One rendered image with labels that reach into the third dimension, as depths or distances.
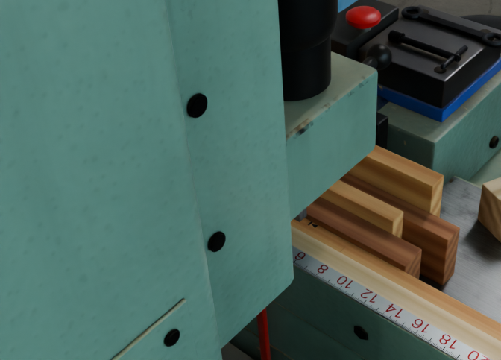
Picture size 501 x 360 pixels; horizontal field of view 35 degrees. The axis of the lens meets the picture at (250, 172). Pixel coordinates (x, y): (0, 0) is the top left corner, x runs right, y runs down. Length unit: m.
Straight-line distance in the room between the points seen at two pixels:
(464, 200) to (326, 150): 0.21
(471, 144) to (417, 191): 0.14
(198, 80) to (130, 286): 0.10
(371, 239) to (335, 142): 0.10
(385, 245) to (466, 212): 0.12
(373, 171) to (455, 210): 0.10
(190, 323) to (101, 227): 0.08
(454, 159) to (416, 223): 0.12
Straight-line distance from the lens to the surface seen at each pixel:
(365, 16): 0.70
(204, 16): 0.34
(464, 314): 0.56
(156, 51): 0.26
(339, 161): 0.55
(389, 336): 0.54
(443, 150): 0.68
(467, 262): 0.65
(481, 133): 0.74
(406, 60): 0.68
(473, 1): 2.88
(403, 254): 0.59
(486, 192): 0.66
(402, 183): 0.61
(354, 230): 0.60
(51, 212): 0.26
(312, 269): 0.56
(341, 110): 0.52
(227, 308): 0.44
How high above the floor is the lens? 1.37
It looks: 40 degrees down
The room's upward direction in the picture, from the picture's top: 6 degrees counter-clockwise
